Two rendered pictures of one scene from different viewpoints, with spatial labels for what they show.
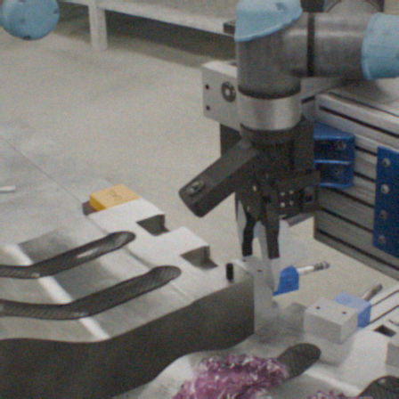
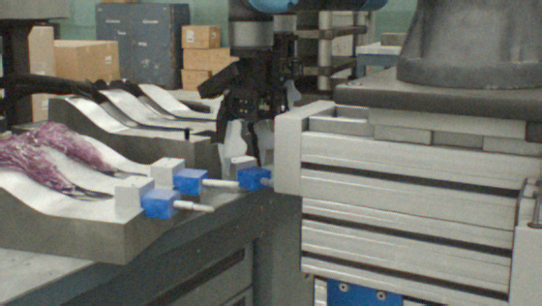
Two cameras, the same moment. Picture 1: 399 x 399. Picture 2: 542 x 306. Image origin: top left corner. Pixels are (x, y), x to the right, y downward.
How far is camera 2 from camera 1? 1.22 m
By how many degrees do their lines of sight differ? 65
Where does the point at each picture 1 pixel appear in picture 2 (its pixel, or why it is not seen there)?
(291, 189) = (239, 96)
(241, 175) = (220, 76)
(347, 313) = (165, 166)
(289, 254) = (233, 147)
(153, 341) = (133, 150)
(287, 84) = (236, 12)
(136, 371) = not seen: hidden behind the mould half
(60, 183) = not seen: hidden behind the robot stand
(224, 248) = not seen: outside the picture
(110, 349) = (111, 140)
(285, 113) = (234, 34)
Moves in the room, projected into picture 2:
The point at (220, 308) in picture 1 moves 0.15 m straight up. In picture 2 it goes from (171, 153) to (169, 67)
